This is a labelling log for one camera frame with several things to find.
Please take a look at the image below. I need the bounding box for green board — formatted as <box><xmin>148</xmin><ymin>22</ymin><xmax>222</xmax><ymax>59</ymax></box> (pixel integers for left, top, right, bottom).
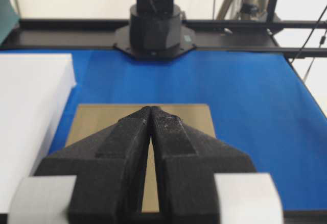
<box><xmin>0</xmin><ymin>0</ymin><xmax>19</xmax><ymax>44</ymax></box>

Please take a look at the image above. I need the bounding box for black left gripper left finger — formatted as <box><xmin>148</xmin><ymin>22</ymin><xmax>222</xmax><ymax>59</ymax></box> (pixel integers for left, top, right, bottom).
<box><xmin>34</xmin><ymin>106</ymin><xmax>151</xmax><ymax>223</ymax></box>

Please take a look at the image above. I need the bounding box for black table frame rail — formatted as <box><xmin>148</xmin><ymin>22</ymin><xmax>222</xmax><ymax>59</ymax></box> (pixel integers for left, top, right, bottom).
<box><xmin>1</xmin><ymin>19</ymin><xmax>326</xmax><ymax>59</ymax></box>

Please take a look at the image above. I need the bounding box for thin black cable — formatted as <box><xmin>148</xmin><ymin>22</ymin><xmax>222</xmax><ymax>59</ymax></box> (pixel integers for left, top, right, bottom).
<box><xmin>291</xmin><ymin>12</ymin><xmax>327</xmax><ymax>82</ymax></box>

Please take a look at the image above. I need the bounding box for black right robot arm base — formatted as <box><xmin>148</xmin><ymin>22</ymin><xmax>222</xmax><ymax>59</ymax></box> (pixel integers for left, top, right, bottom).
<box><xmin>114</xmin><ymin>0</ymin><xmax>196</xmax><ymax>59</ymax></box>

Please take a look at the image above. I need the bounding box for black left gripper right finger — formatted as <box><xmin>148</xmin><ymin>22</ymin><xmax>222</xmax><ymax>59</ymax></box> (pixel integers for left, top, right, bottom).
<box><xmin>151</xmin><ymin>107</ymin><xmax>256</xmax><ymax>223</ymax></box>

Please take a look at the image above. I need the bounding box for white rectangular stand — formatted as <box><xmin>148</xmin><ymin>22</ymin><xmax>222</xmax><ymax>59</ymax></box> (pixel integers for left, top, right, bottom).
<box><xmin>1</xmin><ymin>53</ymin><xmax>76</xmax><ymax>213</ymax></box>

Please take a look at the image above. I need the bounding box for brown polymaker cardboard box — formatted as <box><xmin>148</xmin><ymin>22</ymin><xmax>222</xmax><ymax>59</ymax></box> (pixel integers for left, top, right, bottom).
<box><xmin>65</xmin><ymin>104</ymin><xmax>216</xmax><ymax>212</ymax></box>

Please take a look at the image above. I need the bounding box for camera tripod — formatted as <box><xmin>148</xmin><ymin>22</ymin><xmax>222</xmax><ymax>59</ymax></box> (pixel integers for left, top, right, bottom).
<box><xmin>213</xmin><ymin>0</ymin><xmax>278</xmax><ymax>22</ymax></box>

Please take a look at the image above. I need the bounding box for blue table mat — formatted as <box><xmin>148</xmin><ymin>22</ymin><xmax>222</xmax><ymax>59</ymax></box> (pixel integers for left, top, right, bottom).
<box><xmin>30</xmin><ymin>50</ymin><xmax>327</xmax><ymax>213</ymax></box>

